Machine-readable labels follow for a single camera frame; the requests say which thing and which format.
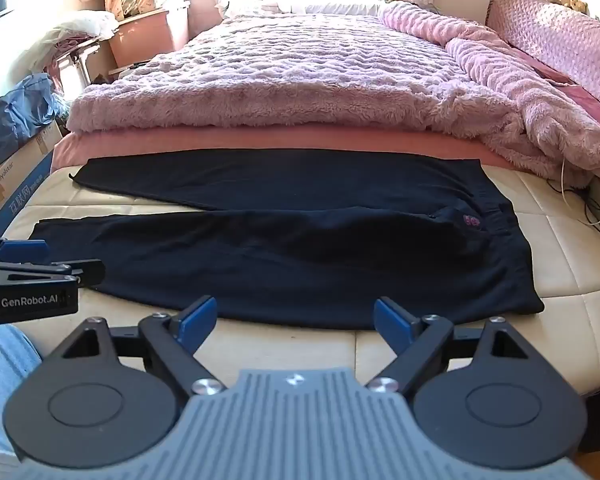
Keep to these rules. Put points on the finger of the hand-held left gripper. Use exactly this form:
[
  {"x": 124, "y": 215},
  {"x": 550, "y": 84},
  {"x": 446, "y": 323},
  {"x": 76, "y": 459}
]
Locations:
[
  {"x": 22, "y": 249},
  {"x": 55, "y": 271}
]

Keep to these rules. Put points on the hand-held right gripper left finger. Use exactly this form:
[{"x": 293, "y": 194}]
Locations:
[{"x": 200, "y": 316}]

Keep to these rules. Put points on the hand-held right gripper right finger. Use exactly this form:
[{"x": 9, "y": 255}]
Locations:
[{"x": 389, "y": 321}]

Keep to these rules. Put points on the black pants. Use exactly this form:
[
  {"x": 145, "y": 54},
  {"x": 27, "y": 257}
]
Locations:
[{"x": 290, "y": 260}]

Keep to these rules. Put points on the cardboard box with blue print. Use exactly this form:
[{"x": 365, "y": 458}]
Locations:
[{"x": 15, "y": 185}]

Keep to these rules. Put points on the person's leg in blue jeans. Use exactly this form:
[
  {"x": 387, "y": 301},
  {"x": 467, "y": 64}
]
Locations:
[{"x": 5, "y": 375}]

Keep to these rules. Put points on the cream leather mattress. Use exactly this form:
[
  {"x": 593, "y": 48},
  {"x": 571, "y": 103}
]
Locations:
[{"x": 555, "y": 270}]

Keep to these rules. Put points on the coral pink bed sheet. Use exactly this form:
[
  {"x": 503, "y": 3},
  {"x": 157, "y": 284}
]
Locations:
[{"x": 260, "y": 139}]

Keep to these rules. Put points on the metal folding stand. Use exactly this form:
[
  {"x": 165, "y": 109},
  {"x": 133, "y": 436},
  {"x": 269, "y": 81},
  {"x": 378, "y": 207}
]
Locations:
[{"x": 75, "y": 60}]

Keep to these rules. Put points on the white cloth pile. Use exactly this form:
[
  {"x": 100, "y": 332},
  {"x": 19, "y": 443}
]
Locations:
[{"x": 82, "y": 25}]

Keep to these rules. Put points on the brown storage box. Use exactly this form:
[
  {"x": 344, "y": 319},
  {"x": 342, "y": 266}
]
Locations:
[{"x": 140, "y": 35}]

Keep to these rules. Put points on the pink fluffy blanket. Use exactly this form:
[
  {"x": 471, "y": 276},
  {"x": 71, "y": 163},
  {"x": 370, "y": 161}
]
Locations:
[{"x": 300, "y": 75}]

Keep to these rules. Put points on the blue mesh laundry basket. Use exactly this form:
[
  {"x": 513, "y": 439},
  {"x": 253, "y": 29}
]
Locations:
[{"x": 200, "y": 0}]

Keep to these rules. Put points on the pink quilted headboard cover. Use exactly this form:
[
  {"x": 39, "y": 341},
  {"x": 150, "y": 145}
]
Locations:
[{"x": 555, "y": 35}]

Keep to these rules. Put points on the brown stuffed toy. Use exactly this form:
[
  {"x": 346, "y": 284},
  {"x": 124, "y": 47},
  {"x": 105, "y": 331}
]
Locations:
[{"x": 570, "y": 0}]

